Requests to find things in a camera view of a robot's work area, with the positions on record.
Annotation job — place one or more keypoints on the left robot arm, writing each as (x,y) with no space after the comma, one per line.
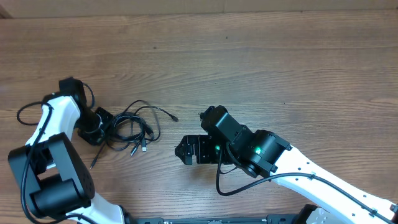
(53,180)

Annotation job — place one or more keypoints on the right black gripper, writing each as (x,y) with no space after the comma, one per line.
(202,145)

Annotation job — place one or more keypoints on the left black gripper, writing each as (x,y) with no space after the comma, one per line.
(97,137)

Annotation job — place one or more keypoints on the black aluminium mounting rail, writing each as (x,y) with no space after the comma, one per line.
(217,221)

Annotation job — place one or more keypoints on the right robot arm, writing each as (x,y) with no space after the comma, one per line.
(265,156)

